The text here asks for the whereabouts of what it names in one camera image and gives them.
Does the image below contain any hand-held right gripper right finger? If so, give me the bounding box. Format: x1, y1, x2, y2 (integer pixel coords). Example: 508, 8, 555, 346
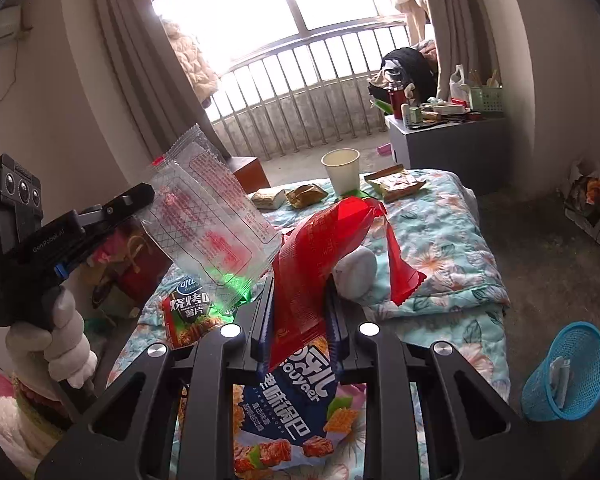
325, 290, 563, 480

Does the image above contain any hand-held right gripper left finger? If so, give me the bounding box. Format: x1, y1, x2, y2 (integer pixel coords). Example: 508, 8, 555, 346
34, 277, 276, 480

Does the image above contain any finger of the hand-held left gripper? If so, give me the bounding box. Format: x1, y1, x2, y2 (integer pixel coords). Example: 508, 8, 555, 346
74, 183, 156, 240

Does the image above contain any red plastic wrapper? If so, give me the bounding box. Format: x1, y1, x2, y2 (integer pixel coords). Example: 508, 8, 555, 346
267, 197, 427, 372

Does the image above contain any green chip bag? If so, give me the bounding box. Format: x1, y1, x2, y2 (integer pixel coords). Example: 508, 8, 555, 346
161, 275, 253, 351

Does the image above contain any clear wrapper with red print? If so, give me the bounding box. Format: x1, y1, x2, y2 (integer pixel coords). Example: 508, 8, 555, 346
135, 124, 284, 306

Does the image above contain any blue snack bag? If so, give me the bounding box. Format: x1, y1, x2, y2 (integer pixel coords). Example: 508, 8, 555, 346
230, 337, 368, 480

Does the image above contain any blue plastic mesh basket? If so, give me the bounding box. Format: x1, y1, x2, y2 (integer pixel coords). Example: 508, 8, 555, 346
521, 321, 600, 422

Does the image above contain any person's left forearm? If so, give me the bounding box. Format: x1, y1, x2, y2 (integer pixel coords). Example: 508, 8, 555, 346
0, 360, 81, 480

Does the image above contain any person's left hand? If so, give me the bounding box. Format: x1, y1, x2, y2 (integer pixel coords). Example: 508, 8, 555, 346
6, 287, 99, 391

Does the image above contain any red gift bag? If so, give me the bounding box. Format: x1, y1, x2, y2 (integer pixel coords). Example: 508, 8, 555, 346
92, 220, 173, 318

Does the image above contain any small white plastic bottle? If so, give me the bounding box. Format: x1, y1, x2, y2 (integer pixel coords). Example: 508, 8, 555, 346
331, 246, 377, 301

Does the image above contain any beige snack packet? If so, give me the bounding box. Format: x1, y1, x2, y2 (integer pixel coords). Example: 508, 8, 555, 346
250, 187, 287, 211

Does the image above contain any teal floral blanket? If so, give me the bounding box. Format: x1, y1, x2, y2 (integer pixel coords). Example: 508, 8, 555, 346
107, 169, 511, 480

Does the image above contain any brown wooden nightstand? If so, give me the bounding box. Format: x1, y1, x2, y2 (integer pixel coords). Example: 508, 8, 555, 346
228, 156, 272, 195

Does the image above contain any brown gold snack packet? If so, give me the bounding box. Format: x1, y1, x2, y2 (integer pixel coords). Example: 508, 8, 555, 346
285, 183, 329, 209

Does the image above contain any grey curtain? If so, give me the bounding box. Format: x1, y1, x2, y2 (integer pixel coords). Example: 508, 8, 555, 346
87, 0, 231, 161
415, 0, 501, 111

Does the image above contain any cream puffer jacket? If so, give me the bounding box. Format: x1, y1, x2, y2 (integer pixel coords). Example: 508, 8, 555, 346
161, 19, 222, 108

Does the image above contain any tan snack packet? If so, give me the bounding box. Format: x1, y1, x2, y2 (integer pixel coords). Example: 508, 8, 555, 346
364, 169, 427, 203

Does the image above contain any white paper cup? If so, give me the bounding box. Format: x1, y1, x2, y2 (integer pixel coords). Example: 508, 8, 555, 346
321, 148, 361, 196

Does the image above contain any metal window railing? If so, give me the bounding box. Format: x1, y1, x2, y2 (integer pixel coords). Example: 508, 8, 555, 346
205, 20, 411, 161

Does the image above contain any grey bedside cabinet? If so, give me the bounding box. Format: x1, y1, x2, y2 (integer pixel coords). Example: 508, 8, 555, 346
384, 114, 511, 196

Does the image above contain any white flat box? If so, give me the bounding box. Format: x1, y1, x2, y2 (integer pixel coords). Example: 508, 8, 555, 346
550, 357, 571, 403

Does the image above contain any red thermos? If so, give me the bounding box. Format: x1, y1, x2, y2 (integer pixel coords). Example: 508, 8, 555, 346
387, 81, 406, 116

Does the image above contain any pile of small toiletries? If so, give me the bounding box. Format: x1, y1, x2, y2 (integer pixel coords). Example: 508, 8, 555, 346
400, 97, 486, 128

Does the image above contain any black cloth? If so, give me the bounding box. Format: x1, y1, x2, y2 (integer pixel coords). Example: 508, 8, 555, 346
380, 47, 438, 101

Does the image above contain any white plastic bag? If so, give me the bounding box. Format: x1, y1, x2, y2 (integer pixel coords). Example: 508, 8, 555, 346
448, 65, 472, 103

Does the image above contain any green plastic storage basket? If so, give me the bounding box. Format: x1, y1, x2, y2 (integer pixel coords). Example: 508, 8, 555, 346
467, 85, 503, 113

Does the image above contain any orange printed bag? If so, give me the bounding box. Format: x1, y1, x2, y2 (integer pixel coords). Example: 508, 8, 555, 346
562, 160, 600, 226

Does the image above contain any air conditioner cable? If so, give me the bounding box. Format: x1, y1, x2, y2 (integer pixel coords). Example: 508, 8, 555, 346
0, 25, 21, 116

